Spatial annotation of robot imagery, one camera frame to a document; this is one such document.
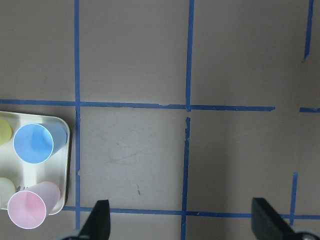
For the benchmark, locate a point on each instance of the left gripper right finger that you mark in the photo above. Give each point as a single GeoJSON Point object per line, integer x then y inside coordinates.
{"type": "Point", "coordinates": [267, 224]}

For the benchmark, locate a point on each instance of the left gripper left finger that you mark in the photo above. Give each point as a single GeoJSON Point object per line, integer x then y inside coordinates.
{"type": "Point", "coordinates": [98, 224]}

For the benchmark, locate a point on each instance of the pink plastic cup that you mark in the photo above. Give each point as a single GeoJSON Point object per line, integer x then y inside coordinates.
{"type": "Point", "coordinates": [29, 208]}

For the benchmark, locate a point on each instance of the pale green plastic cup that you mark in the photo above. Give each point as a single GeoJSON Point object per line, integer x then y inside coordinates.
{"type": "Point", "coordinates": [7, 189]}

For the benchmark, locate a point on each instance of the blue plastic cup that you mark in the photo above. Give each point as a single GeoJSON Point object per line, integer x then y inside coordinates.
{"type": "Point", "coordinates": [35, 143]}

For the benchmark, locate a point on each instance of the yellow plastic cup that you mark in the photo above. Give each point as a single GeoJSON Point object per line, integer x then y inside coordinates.
{"type": "Point", "coordinates": [5, 132]}

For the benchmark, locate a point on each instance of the cream plastic tray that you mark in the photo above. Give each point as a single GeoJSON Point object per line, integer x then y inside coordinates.
{"type": "Point", "coordinates": [23, 174]}

